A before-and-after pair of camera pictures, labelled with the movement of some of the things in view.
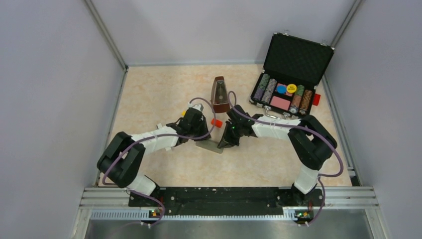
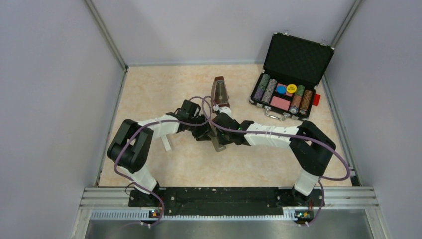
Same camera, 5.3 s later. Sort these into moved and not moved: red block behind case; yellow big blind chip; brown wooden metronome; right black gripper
Moved: right black gripper
Not moved: red block behind case; brown wooden metronome; yellow big blind chip
